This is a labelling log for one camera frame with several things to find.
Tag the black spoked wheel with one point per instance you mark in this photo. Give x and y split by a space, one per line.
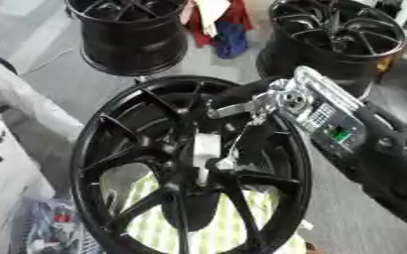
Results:
126 149

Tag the white cloth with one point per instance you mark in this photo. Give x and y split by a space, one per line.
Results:
210 13

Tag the blue cloth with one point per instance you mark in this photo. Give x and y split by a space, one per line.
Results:
231 39

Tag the black wheel rim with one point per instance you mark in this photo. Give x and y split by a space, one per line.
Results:
133 39
328 43

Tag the printed plastic bag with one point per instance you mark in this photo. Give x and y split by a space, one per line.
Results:
53 228

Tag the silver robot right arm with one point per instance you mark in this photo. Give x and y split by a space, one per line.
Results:
352 132

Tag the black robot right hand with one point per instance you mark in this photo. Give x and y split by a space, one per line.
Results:
244 96

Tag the grey fabric cover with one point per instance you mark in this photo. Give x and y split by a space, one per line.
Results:
27 109

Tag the red cloth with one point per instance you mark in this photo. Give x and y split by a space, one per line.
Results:
236 13

